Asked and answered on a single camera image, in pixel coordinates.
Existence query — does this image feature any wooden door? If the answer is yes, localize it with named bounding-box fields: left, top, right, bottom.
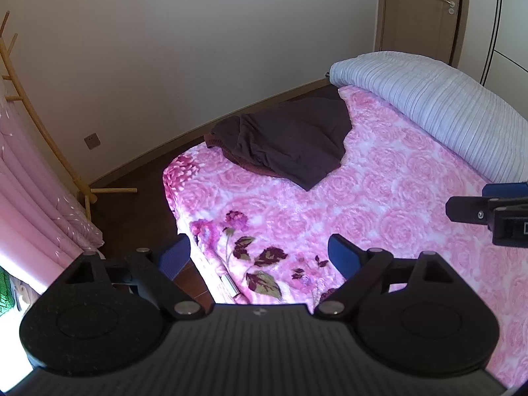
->
left=375, top=0, right=472, bottom=69

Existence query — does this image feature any dark purple sweater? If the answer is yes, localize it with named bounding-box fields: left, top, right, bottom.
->
left=204, top=97, right=353, bottom=192

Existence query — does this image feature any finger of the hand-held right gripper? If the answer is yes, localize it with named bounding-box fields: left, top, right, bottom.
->
left=445, top=196, right=496, bottom=225
left=482, top=181, right=528, bottom=199

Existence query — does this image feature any pink curtain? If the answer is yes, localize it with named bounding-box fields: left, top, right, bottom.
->
left=0, top=78, right=105, bottom=298

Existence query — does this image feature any pink floral blanket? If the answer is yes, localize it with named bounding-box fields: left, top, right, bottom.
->
left=163, top=84, right=528, bottom=384

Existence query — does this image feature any white wardrobe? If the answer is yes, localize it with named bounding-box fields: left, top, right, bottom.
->
left=480, top=0, right=528, bottom=126

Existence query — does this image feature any wooden clothes rack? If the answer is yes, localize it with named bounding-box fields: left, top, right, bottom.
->
left=0, top=10, right=138, bottom=219

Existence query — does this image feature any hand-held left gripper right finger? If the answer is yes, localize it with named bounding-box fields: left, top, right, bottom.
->
left=313, top=233, right=469, bottom=319

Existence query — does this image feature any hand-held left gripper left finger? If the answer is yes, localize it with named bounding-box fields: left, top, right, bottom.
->
left=53, top=234, right=206, bottom=320

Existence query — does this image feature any maroon garment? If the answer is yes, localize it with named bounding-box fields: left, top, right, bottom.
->
left=204, top=130, right=277, bottom=176

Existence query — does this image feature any lavender striped quilt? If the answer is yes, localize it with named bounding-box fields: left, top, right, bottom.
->
left=329, top=50, right=528, bottom=192

